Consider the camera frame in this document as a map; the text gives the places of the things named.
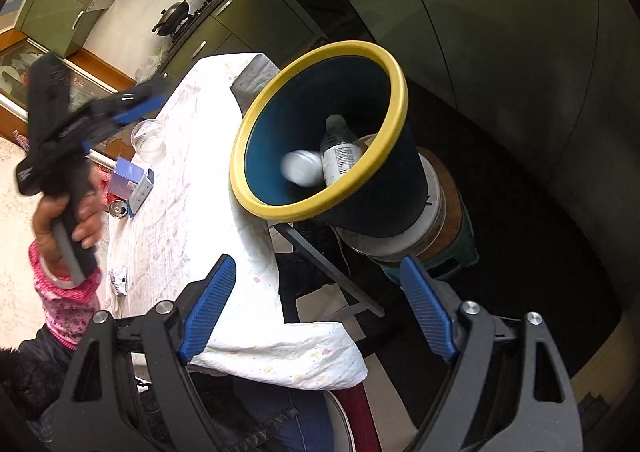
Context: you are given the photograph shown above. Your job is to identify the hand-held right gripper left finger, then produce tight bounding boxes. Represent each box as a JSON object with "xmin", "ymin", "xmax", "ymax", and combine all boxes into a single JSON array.
[{"xmin": 57, "ymin": 252, "xmax": 238, "ymax": 452}]

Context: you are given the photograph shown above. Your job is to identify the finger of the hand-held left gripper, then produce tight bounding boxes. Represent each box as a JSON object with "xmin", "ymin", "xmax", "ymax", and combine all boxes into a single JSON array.
[
  {"xmin": 75, "ymin": 104, "xmax": 164, "ymax": 154},
  {"xmin": 92, "ymin": 80, "xmax": 170, "ymax": 122}
]

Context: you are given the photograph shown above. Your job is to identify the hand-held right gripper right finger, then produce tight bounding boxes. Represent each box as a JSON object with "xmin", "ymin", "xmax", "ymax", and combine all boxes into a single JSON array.
[{"xmin": 399, "ymin": 256, "xmax": 585, "ymax": 452}]

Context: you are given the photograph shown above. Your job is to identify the clear plastic cup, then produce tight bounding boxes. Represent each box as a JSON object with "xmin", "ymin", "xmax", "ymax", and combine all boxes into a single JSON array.
[{"xmin": 130, "ymin": 119, "xmax": 167, "ymax": 161}]

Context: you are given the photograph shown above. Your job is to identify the purple cardboard box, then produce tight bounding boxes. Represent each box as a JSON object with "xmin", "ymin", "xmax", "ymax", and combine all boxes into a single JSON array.
[{"xmin": 107, "ymin": 157, "xmax": 155, "ymax": 218}]

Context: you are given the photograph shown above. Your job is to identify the red soda can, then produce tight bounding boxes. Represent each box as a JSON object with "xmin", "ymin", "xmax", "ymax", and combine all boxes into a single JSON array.
[{"xmin": 102, "ymin": 182, "xmax": 132, "ymax": 219}]

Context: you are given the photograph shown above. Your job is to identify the dark bin with yellow rim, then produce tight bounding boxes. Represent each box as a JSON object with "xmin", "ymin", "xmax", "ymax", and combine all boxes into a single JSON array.
[{"xmin": 229, "ymin": 40, "xmax": 432, "ymax": 240}]

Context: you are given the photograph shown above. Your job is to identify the white pill bottle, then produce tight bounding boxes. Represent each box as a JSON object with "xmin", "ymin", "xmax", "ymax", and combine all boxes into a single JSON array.
[{"xmin": 281, "ymin": 148, "xmax": 323, "ymax": 187}]

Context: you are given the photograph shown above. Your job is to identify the clear plastic bottle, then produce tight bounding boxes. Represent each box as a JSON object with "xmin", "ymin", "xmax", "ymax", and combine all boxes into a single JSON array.
[{"xmin": 319, "ymin": 115, "xmax": 360, "ymax": 188}]

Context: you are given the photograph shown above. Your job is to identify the person's left forearm pink sleeve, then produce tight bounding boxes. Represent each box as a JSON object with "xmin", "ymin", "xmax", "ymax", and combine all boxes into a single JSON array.
[{"xmin": 27, "ymin": 239, "xmax": 103, "ymax": 350}]

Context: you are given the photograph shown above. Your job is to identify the person's left hand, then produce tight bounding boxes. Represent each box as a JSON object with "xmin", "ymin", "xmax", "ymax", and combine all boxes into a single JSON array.
[{"xmin": 31, "ymin": 176, "xmax": 104, "ymax": 277}]

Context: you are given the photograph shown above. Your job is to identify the clear plastic bags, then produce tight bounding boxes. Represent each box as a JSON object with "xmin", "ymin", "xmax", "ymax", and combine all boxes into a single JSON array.
[{"xmin": 134, "ymin": 48, "xmax": 170, "ymax": 83}]

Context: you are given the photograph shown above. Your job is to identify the glass sliding door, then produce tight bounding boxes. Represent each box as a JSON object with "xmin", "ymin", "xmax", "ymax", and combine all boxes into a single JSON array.
[{"xmin": 0, "ymin": 30, "xmax": 138, "ymax": 133}]

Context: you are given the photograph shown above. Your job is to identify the white dotted tablecloth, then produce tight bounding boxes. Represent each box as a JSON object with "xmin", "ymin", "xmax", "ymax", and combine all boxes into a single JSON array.
[{"xmin": 97, "ymin": 51, "xmax": 368, "ymax": 392}]

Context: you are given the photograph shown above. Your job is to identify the black wok with lid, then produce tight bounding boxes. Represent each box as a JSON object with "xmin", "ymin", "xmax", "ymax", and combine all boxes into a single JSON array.
[{"xmin": 151, "ymin": 1, "xmax": 193, "ymax": 37}]

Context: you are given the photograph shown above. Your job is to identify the round wooden stool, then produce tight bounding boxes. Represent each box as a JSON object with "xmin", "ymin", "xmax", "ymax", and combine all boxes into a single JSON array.
[{"xmin": 380, "ymin": 147, "xmax": 476, "ymax": 283}]

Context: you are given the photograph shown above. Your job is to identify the red plastic stool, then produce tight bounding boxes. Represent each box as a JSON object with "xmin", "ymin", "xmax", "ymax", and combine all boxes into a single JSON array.
[{"xmin": 325, "ymin": 382, "xmax": 382, "ymax": 452}]

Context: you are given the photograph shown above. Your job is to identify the person's blue jeans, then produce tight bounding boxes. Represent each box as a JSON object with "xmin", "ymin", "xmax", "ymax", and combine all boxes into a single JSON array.
[{"xmin": 190, "ymin": 372, "xmax": 346, "ymax": 452}]

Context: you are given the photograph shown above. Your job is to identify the person's dark jacket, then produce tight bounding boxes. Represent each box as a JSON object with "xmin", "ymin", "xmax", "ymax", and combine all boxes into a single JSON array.
[{"xmin": 0, "ymin": 322, "xmax": 151, "ymax": 452}]

